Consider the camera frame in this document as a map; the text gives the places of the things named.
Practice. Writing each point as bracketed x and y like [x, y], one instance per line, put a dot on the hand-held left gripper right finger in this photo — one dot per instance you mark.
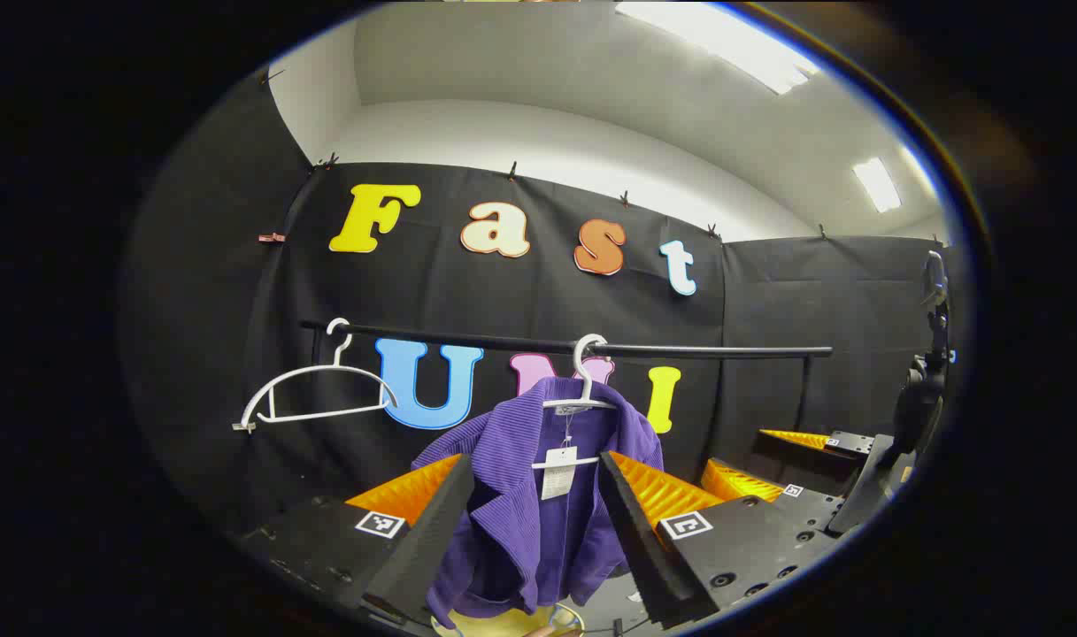
[649, 540]

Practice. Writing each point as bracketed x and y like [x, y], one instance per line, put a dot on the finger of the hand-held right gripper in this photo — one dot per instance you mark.
[742, 482]
[795, 438]

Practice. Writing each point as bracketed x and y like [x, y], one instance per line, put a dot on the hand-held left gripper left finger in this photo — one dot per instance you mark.
[423, 540]

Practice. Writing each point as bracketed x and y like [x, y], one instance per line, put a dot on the purple ribbed jacket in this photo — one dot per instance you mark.
[520, 531]

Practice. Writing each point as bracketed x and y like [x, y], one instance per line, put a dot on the black clothes rack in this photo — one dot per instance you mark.
[680, 349]

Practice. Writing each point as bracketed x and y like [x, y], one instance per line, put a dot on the white plastic clothes hanger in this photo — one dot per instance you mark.
[326, 413]

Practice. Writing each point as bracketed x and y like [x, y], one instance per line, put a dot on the white hanger with ridged shoulders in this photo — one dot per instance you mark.
[582, 385]

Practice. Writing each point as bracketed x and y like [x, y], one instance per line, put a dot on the black backdrop cloth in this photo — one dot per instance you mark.
[202, 310]

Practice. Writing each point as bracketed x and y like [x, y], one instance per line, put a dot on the pink clip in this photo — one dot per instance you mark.
[271, 237]

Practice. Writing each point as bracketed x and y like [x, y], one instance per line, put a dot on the row of black cloth clips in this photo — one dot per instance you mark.
[512, 170]

